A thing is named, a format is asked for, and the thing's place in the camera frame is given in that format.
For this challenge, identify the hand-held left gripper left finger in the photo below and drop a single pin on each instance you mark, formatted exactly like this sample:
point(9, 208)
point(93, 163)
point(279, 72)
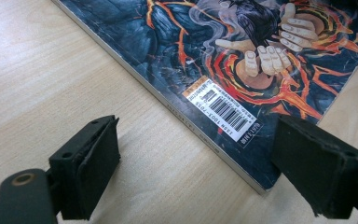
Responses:
point(87, 168)

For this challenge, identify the dark illustrated magazine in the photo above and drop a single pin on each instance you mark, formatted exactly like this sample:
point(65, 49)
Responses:
point(199, 46)

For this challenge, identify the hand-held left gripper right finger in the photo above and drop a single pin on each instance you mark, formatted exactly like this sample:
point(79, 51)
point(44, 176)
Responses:
point(320, 168)

